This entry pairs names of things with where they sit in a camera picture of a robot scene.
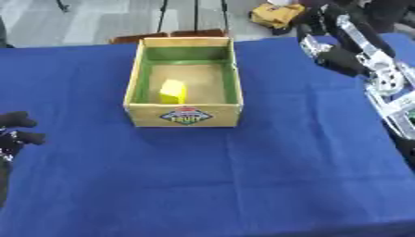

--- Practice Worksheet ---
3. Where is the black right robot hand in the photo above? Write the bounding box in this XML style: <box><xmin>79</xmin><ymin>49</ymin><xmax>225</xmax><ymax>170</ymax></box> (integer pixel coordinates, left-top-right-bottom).
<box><xmin>295</xmin><ymin>3</ymin><xmax>401</xmax><ymax>79</ymax></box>

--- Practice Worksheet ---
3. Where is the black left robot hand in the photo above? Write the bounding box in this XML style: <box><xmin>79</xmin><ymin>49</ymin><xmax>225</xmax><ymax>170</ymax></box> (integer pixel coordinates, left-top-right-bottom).
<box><xmin>0</xmin><ymin>110</ymin><xmax>49</xmax><ymax>163</ymax></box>

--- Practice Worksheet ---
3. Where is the yellow block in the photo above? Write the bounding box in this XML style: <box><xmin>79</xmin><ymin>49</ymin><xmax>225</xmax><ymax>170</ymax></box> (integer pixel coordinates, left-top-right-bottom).
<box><xmin>157</xmin><ymin>79</ymin><xmax>190</xmax><ymax>106</ymax></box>

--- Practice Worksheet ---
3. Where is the black tripod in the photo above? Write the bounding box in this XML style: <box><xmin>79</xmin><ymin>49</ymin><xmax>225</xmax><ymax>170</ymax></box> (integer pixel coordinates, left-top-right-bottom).
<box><xmin>154</xmin><ymin>0</ymin><xmax>233</xmax><ymax>34</ymax></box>

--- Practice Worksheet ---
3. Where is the yellow bag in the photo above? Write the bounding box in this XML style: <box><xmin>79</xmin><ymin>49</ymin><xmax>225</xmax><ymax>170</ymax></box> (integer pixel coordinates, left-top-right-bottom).
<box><xmin>247</xmin><ymin>2</ymin><xmax>308</xmax><ymax>31</ymax></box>

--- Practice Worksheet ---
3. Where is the tan cardboard box green inside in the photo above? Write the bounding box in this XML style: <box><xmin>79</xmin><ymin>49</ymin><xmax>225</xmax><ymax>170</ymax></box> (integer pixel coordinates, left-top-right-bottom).
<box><xmin>121</xmin><ymin>36</ymin><xmax>245</xmax><ymax>129</ymax></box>

